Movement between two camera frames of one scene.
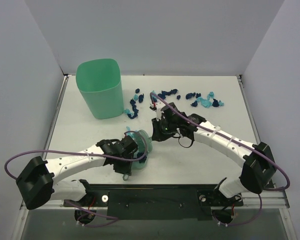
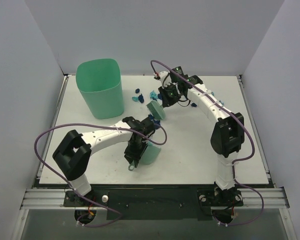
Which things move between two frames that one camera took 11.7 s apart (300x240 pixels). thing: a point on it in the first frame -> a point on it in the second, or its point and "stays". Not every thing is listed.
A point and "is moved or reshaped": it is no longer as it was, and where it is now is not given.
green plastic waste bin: (99, 80) stays
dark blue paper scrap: (140, 98) stays
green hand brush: (144, 142) is moved or reshaped
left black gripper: (134, 153) -> (135, 154)
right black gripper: (155, 128) -> (168, 99)
